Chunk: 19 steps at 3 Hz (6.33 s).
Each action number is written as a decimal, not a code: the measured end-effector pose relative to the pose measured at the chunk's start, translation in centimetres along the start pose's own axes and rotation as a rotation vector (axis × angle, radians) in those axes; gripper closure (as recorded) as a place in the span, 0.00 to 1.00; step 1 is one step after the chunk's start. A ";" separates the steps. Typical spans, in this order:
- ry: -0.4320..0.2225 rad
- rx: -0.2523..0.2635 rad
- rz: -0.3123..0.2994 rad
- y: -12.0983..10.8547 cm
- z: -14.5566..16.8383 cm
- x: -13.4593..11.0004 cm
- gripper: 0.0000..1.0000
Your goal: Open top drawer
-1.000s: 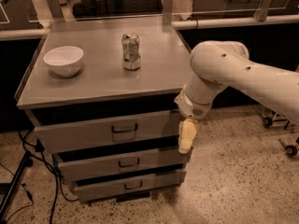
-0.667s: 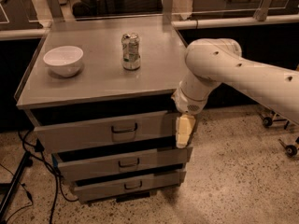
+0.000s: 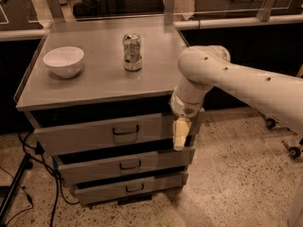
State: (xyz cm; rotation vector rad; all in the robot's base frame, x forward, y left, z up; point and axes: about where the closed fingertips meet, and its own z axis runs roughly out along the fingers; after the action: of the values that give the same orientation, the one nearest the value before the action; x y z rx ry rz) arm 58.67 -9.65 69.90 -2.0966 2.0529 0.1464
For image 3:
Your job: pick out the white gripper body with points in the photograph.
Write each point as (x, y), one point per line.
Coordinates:
(184, 109)

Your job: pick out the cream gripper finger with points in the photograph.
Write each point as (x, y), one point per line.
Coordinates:
(181, 128)

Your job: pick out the grey top drawer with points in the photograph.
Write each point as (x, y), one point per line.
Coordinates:
(109, 133)

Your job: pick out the grey drawer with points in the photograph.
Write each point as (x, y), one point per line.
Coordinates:
(115, 191)
(126, 165)
(109, 133)

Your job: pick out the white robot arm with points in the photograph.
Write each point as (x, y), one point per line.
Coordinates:
(205, 67)

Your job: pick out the grey metal drawer cabinet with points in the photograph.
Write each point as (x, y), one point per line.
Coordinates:
(103, 89)

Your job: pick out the grey middle drawer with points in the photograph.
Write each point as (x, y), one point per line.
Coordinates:
(126, 165)

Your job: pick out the grey bottom drawer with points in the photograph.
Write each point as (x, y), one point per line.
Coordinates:
(115, 191)

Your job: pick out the crushed silver soda can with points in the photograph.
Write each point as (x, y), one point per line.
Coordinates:
(132, 60)

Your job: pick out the grey background counter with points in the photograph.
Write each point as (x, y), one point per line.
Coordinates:
(221, 9)

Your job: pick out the black caster wheel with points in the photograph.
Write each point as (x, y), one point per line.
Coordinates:
(294, 152)

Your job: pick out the white ceramic bowl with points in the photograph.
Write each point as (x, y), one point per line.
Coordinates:
(65, 62)

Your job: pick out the seated person in dark clothes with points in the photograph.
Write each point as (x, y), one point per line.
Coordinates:
(99, 8)

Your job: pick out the black tripod leg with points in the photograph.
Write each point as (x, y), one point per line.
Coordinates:
(7, 193)

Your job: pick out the white horizontal rail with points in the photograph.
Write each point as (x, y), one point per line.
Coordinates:
(32, 34)

